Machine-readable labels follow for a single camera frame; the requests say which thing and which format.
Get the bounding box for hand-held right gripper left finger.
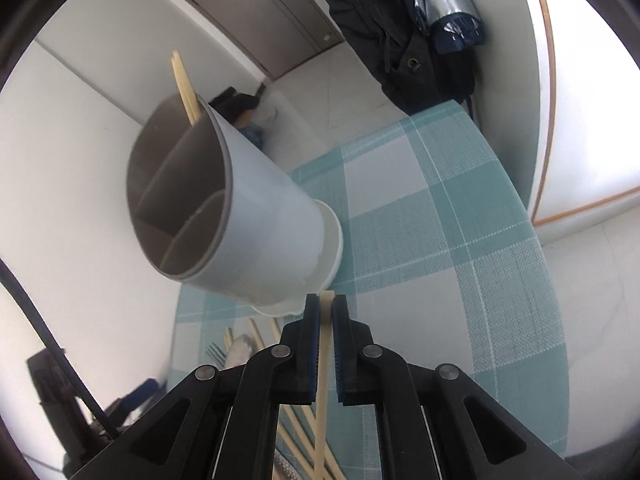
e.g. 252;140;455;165
70;294;321;480

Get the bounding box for grey door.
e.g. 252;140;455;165
150;0;346;81

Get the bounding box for black hanging jacket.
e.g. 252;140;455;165
307;0;476;116

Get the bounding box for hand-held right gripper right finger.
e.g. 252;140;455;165
331;294;571;480

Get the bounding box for teal checkered tablecloth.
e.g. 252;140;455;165
167;100;571;480

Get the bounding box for white cabinet with orange trim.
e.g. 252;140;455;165
470;0;640;248

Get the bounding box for white plastic bag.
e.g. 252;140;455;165
250;104;279;127

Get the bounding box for black bag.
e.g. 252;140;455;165
210;87;266;121

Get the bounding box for black cable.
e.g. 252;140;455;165
0;257;121;438

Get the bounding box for blue object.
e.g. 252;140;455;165
122;379;166;413

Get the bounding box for metal spoon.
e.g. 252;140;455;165
225;335;257;368

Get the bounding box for white grey utensil holder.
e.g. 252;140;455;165
125;94;345;317

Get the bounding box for small black box device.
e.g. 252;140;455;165
27;350;101;461

